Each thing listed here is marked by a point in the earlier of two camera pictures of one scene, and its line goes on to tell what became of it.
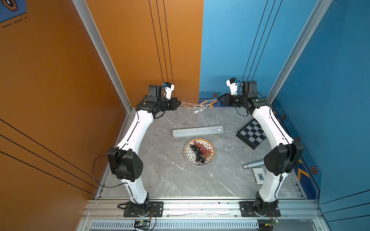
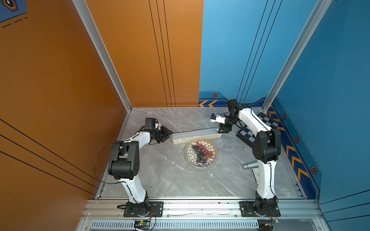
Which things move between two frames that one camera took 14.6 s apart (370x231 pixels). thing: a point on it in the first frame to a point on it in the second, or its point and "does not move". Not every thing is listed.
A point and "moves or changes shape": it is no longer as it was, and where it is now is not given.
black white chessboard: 252,134 does not move
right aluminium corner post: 319,9 does not move
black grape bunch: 200,157 does not move
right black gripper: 228,99 to 225,129
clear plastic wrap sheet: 199,107 to 201,153
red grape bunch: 206,152 does not move
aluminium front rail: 114,208 does not move
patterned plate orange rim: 190,155 does not move
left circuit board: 142,225 does not move
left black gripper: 173,106 to 165,134
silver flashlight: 253,164 does not move
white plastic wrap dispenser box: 197,131 moves or changes shape
